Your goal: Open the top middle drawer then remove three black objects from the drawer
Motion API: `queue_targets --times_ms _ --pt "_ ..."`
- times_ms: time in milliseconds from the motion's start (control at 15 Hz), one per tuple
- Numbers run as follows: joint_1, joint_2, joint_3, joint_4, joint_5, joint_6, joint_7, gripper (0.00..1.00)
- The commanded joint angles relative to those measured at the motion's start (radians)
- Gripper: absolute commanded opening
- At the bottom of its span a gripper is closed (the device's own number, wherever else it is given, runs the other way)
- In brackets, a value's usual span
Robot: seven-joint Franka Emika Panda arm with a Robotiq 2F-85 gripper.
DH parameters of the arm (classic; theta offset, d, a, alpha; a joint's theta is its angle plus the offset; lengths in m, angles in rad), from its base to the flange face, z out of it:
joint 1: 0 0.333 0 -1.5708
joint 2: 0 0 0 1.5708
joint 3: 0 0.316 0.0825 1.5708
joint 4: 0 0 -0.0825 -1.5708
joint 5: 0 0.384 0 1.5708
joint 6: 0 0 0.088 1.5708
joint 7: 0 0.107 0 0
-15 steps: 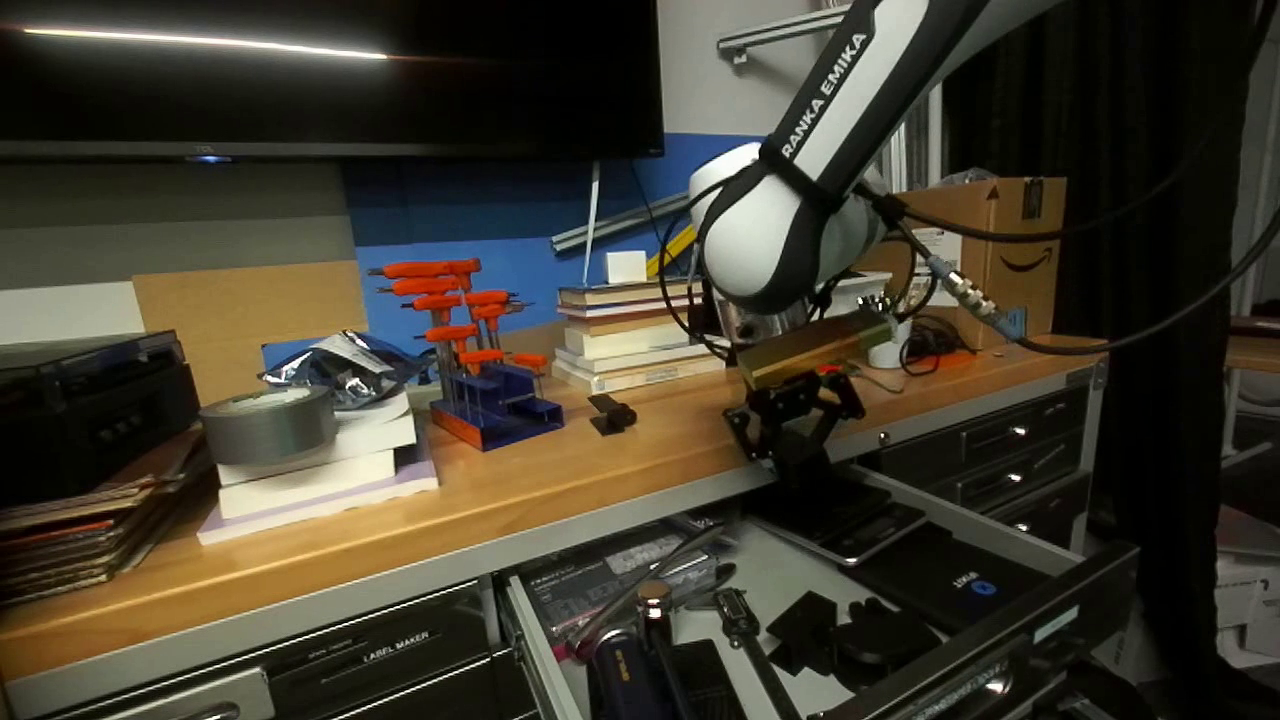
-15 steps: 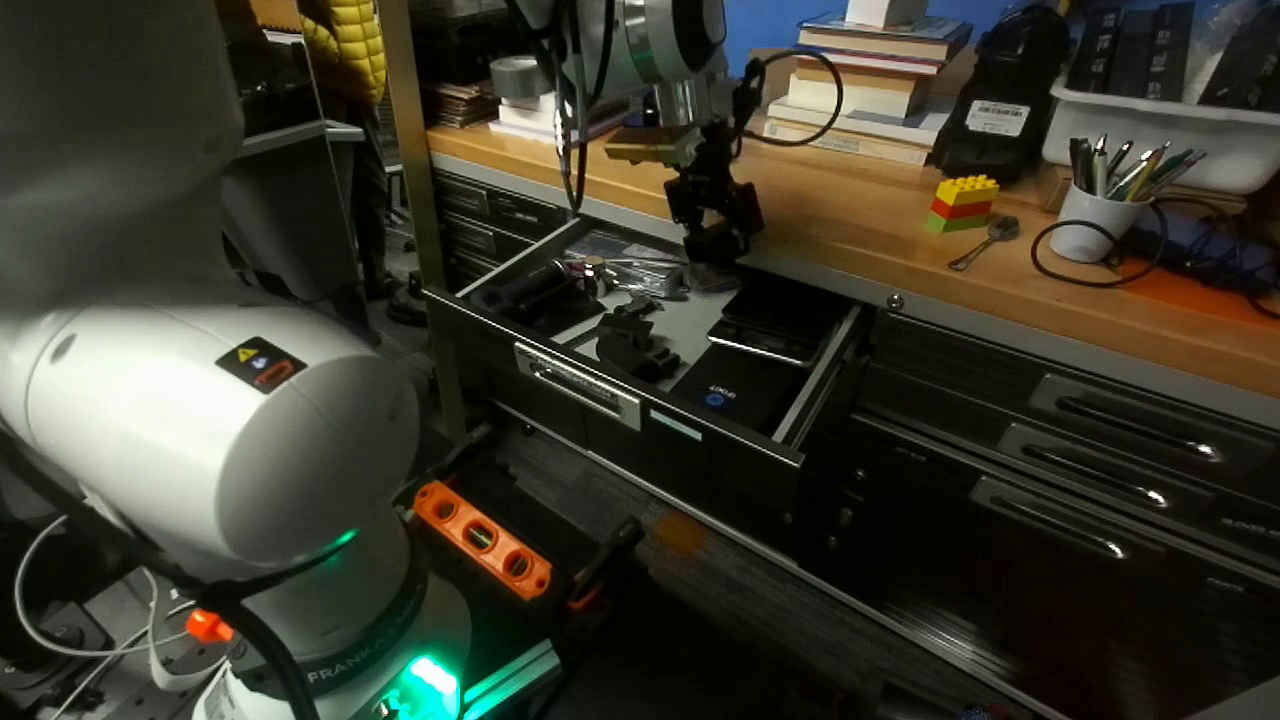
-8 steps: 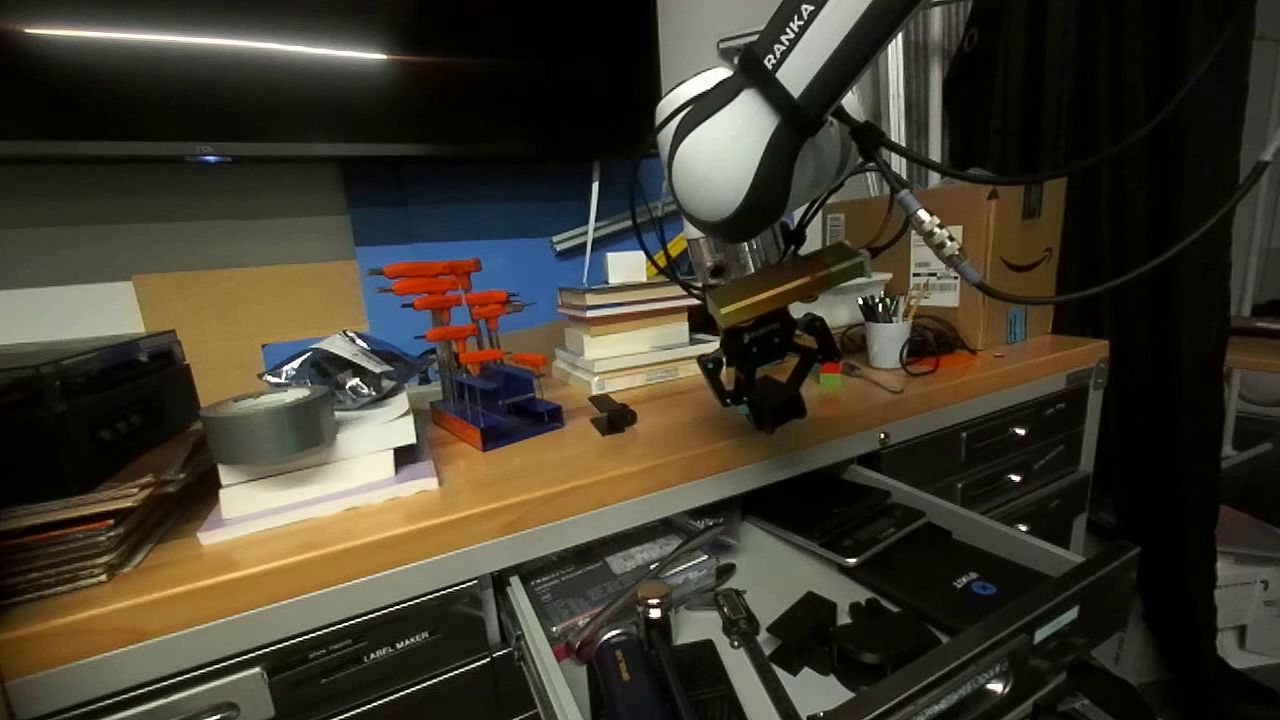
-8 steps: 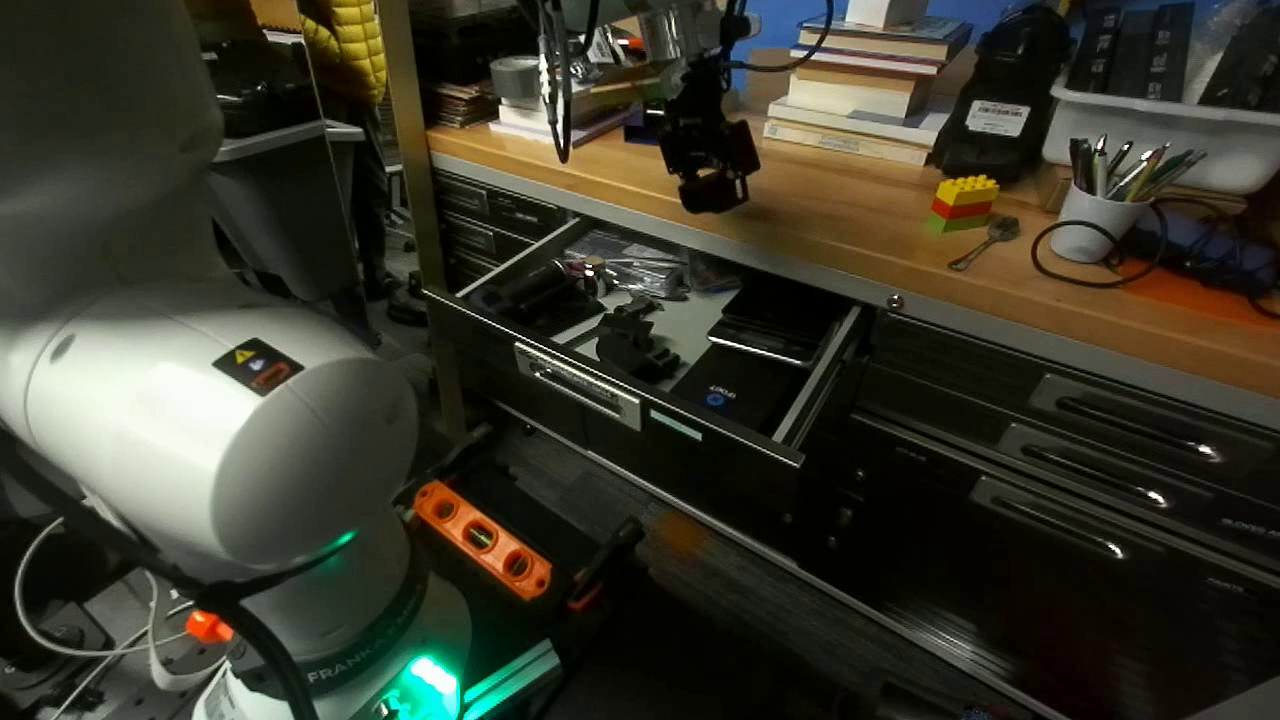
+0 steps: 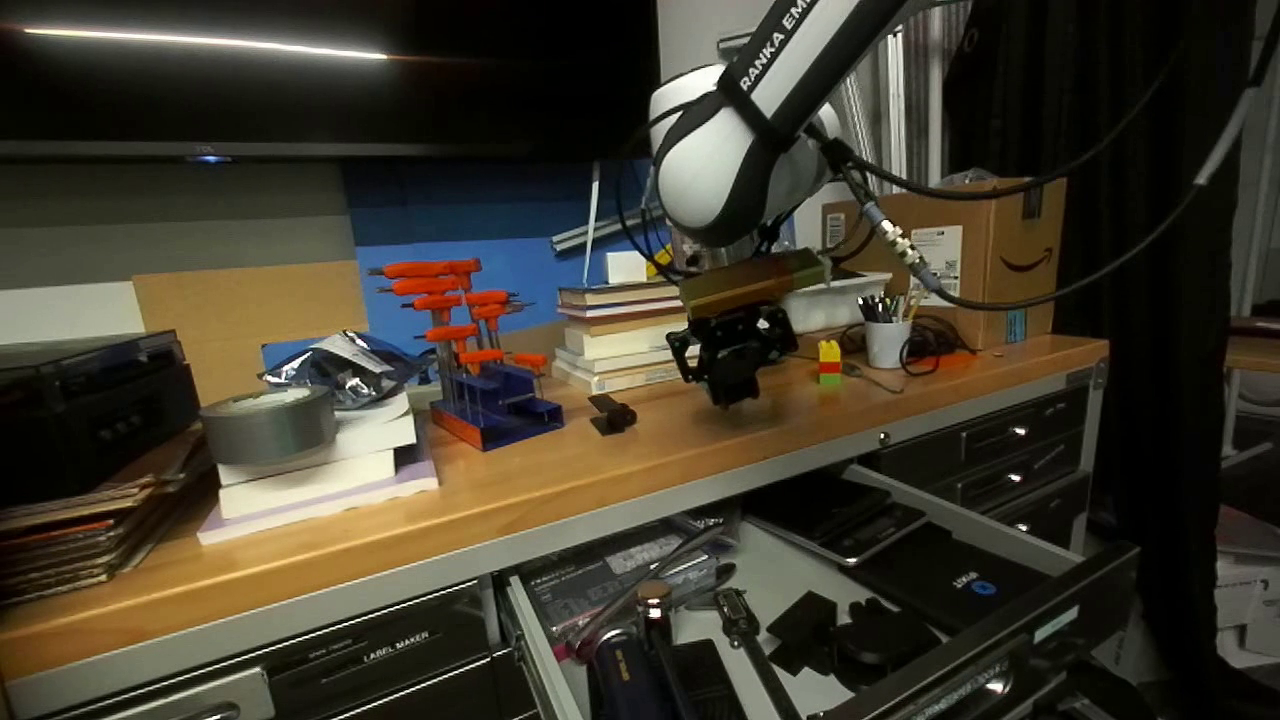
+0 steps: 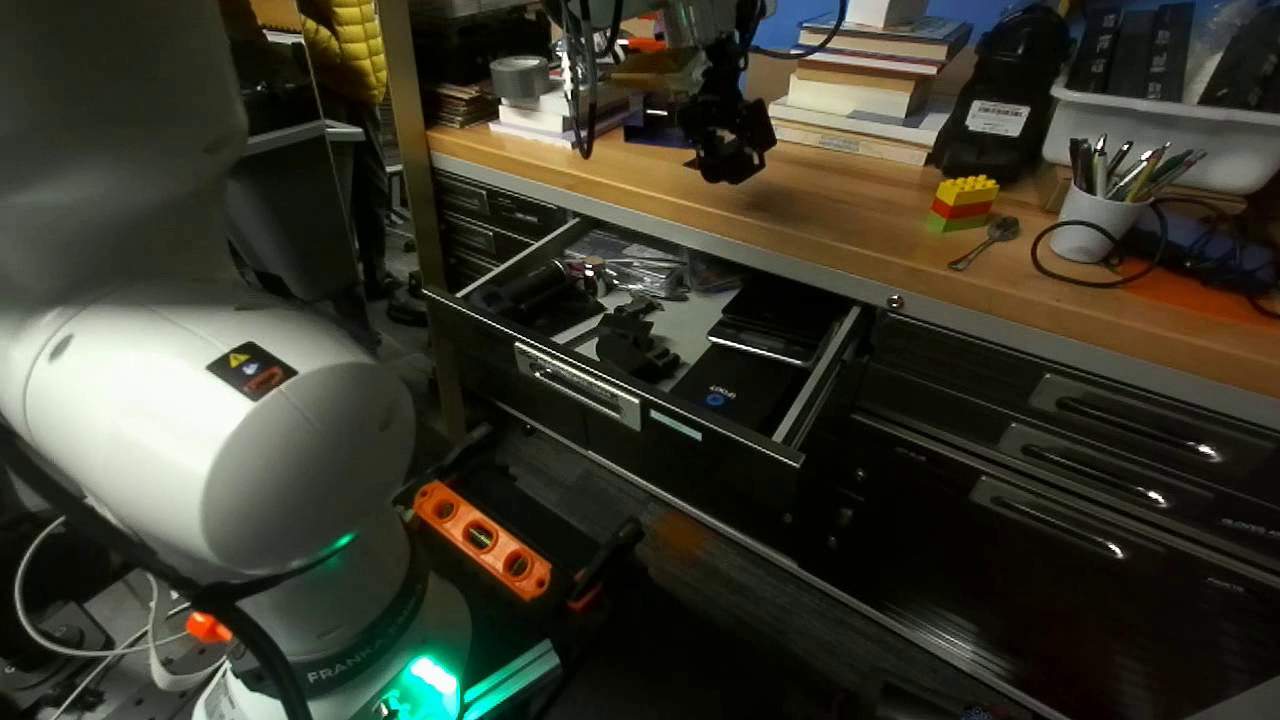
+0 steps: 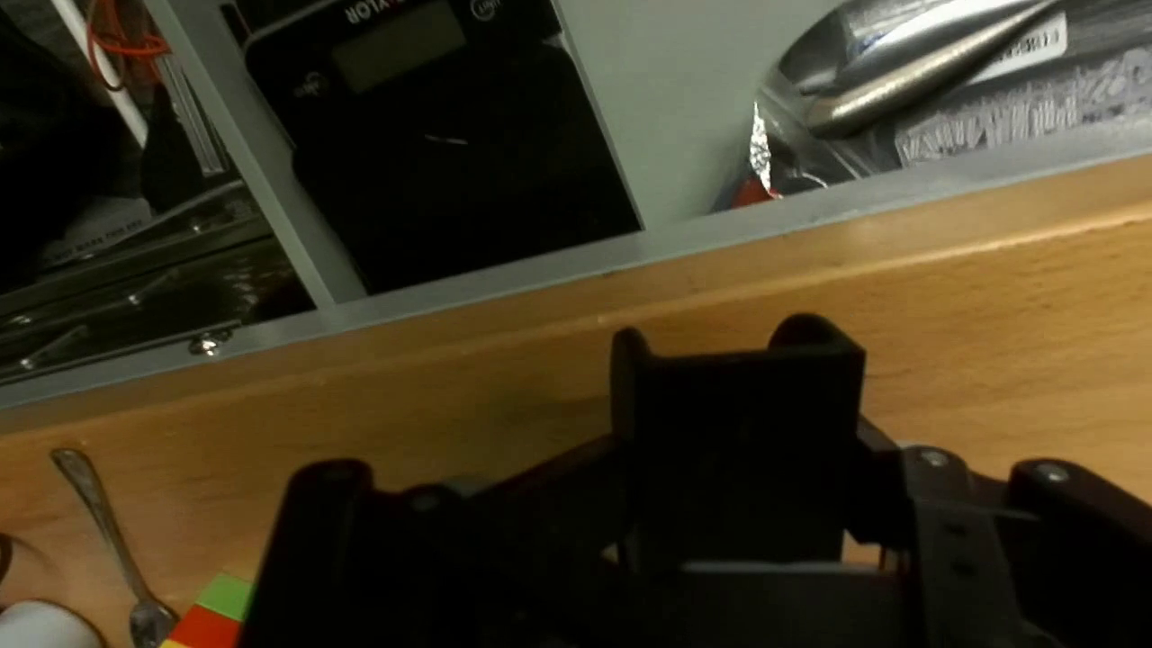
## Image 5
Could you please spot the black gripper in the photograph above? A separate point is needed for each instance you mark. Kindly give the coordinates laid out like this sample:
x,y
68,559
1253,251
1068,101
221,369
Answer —
x,y
744,328

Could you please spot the black rectangular bracket block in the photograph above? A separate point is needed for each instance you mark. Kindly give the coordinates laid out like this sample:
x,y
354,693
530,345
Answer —
x,y
800,633

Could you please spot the black tool cabinet drawer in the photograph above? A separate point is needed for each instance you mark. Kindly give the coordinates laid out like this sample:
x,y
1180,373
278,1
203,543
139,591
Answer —
x,y
1015,640

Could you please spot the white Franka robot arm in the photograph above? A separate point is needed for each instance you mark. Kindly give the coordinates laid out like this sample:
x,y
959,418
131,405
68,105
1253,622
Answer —
x,y
713,173

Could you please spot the stack of books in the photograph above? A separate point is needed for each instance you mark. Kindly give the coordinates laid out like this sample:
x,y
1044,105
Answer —
x,y
622,341

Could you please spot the yellow red green lego stack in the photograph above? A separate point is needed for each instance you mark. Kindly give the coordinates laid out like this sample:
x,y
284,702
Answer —
x,y
829,363

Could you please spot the small white box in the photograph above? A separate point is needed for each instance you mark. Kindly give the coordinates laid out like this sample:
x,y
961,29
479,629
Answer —
x,y
626,267

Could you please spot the white pen cup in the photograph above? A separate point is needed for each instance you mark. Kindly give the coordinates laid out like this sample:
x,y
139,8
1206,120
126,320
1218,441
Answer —
x,y
891,345

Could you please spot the aluminium bar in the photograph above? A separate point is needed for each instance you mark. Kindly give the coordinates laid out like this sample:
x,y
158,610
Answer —
x,y
592,231

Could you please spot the thin white rod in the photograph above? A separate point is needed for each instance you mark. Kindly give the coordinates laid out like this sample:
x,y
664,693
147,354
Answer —
x,y
589,225

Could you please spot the black tablet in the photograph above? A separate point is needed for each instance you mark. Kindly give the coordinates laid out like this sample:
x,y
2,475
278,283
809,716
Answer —
x,y
855,525

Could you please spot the clear plastic tool bag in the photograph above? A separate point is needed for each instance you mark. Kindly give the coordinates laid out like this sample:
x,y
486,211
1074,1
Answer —
x,y
612,573

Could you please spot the orange hex keys blue stand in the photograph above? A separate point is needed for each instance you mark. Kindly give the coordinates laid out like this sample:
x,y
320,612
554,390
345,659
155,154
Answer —
x,y
486,405

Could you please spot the black digital caliper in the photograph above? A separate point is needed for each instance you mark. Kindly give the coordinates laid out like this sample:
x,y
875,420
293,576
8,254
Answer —
x,y
739,618

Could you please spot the brown cardboard shipping box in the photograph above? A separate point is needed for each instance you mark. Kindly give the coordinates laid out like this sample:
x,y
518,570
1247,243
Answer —
x,y
1002,243

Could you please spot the black rounded flat object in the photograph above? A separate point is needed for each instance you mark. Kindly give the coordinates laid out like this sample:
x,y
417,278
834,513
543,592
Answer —
x,y
885,640

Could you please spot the dark blue flashlight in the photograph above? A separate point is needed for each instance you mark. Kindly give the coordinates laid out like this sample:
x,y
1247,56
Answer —
x,y
626,681

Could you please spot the black box blue logo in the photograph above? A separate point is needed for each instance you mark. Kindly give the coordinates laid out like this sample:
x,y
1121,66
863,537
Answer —
x,y
982,587

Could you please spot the silver foil bag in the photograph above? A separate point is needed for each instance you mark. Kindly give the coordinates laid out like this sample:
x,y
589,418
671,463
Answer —
x,y
345,364

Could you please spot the white foam board stack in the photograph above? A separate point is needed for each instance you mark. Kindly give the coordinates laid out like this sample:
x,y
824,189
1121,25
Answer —
x,y
320,498

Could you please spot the black tool cabinet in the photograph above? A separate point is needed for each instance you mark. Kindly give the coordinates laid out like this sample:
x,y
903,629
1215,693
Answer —
x,y
400,667

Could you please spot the black curtain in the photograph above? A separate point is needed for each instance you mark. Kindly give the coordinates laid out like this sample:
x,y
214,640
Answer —
x,y
1162,464

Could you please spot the brown cardboard sheet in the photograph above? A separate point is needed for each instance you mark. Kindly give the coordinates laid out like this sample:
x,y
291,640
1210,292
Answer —
x,y
243,320

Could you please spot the black hard case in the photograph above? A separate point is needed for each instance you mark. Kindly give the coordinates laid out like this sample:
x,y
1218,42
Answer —
x,y
95,415

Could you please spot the dark folder stack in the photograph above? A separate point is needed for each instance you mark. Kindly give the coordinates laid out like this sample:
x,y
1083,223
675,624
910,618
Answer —
x,y
81,535

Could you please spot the wrist mounted stereo camera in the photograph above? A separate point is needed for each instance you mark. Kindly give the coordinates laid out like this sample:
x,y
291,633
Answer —
x,y
753,283

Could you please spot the black wall television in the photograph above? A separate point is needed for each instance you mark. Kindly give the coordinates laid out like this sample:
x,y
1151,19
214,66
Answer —
x,y
332,93

